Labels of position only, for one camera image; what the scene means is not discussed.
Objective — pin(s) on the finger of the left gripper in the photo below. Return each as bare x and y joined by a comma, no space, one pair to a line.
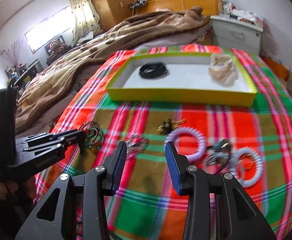
73,136
53,147

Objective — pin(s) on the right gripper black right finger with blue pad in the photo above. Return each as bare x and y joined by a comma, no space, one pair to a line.
237,216

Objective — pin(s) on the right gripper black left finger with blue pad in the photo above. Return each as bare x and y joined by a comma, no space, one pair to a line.
55,216

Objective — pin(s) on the pink rhinestone hair clip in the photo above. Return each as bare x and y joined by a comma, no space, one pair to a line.
136,144

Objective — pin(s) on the gold black brooch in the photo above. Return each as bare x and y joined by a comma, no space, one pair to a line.
169,125

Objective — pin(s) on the framed teddy picture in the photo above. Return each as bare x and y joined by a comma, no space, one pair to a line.
55,47

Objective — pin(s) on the black wristband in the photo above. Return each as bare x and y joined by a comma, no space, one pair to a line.
152,70

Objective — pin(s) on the patterned curtain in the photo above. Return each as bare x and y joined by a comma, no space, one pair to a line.
85,18

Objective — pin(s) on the yellow green shallow tray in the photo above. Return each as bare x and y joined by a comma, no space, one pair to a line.
187,81

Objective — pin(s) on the cream claw hair clip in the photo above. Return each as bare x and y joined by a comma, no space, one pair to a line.
222,69

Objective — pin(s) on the brown patterned blanket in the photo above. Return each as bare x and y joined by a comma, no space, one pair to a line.
53,83

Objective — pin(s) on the orange box on floor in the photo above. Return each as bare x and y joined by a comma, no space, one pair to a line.
279,69

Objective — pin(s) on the white nightstand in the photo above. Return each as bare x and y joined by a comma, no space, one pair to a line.
229,33

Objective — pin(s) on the clutter on nightstand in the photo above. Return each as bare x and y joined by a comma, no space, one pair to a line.
229,10

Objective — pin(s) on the wooden headboard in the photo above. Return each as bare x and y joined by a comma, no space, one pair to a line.
210,7

